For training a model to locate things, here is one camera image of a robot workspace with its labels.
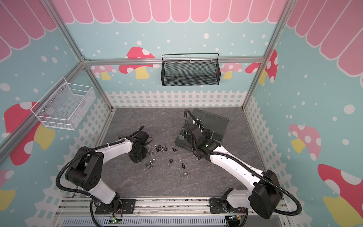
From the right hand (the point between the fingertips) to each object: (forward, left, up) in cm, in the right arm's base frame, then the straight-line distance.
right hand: (194, 129), depth 80 cm
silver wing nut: (-18, +6, -21) cm, 28 cm away
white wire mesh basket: (+37, +108, -19) cm, 116 cm away
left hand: (-8, +33, -21) cm, 40 cm away
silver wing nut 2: (0, +30, -20) cm, 36 cm away
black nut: (+1, +24, -20) cm, 31 cm away
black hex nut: (-9, +15, -22) cm, 28 cm away
